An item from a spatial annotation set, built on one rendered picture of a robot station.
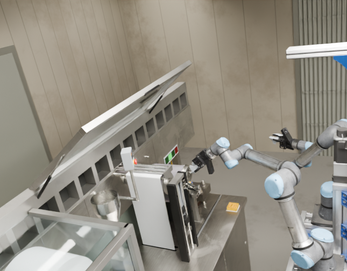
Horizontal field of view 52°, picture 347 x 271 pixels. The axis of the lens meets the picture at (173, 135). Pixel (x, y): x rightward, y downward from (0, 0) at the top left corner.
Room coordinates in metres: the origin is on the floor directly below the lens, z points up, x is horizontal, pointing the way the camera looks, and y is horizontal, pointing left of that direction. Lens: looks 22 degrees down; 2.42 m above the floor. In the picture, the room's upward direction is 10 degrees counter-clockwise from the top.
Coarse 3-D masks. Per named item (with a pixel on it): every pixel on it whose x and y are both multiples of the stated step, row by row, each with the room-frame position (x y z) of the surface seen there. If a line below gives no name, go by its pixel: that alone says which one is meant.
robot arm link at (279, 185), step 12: (288, 168) 1.67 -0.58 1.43; (276, 180) 1.59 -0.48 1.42; (288, 180) 1.60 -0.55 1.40; (276, 192) 1.57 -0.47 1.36; (288, 192) 1.56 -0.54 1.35; (288, 204) 1.56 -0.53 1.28; (288, 216) 1.54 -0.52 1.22; (300, 216) 1.55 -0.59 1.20; (288, 228) 1.55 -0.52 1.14; (300, 228) 1.51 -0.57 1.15; (300, 240) 1.49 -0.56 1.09; (312, 240) 1.50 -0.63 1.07; (300, 252) 1.46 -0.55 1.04; (312, 252) 1.46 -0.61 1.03; (300, 264) 1.46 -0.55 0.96; (312, 264) 1.43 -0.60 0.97
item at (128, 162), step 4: (124, 148) 1.69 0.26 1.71; (128, 148) 1.69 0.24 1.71; (124, 152) 1.65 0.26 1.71; (128, 152) 1.64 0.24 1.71; (124, 156) 1.64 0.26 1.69; (128, 156) 1.64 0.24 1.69; (132, 156) 1.67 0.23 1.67; (124, 160) 1.64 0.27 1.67; (128, 160) 1.64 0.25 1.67; (132, 160) 1.65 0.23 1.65; (136, 160) 1.67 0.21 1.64; (124, 164) 1.64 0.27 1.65; (128, 164) 1.64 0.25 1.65; (132, 164) 1.64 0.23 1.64; (136, 164) 1.66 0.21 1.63; (124, 168) 1.64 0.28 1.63; (128, 168) 1.64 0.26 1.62; (132, 168) 1.64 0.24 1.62
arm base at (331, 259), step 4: (332, 256) 1.53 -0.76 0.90; (320, 260) 1.52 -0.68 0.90; (324, 260) 1.52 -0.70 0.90; (328, 260) 1.52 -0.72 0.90; (332, 260) 1.52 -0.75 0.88; (316, 264) 1.53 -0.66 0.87; (320, 264) 1.52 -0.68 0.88; (324, 264) 1.51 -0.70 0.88; (328, 264) 1.51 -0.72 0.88; (332, 264) 1.51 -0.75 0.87; (336, 264) 1.54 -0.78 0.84; (312, 268) 1.55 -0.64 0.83; (316, 268) 1.52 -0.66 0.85; (320, 268) 1.51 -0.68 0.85; (324, 268) 1.50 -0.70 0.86; (328, 268) 1.51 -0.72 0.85; (332, 268) 1.51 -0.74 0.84
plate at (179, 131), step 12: (180, 120) 2.87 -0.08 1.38; (192, 120) 3.07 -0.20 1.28; (168, 132) 2.66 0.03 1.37; (180, 132) 2.84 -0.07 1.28; (192, 132) 3.04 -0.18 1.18; (156, 144) 2.47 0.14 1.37; (168, 144) 2.63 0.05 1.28; (180, 144) 2.80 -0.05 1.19; (144, 156) 2.31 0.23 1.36; (156, 156) 2.44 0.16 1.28; (108, 180) 1.93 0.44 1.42; (120, 180) 2.03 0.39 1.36; (120, 192) 2.00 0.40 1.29; (84, 204) 1.72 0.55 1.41; (96, 216) 1.78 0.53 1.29; (120, 216) 1.95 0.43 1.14
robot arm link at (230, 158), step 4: (224, 152) 1.96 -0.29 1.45; (228, 152) 1.96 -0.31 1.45; (232, 152) 1.98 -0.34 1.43; (236, 152) 1.98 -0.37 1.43; (220, 156) 1.98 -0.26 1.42; (224, 156) 1.95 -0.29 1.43; (228, 156) 1.95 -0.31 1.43; (232, 156) 1.95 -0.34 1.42; (236, 156) 1.96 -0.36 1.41; (240, 156) 1.97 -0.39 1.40; (224, 160) 1.95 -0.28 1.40; (228, 160) 1.93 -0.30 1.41; (232, 160) 1.93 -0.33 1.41; (236, 160) 1.94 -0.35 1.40; (224, 164) 1.95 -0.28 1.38; (228, 164) 1.92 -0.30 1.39; (232, 164) 1.91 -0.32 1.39; (236, 164) 1.92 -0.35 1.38; (228, 168) 1.93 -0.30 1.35
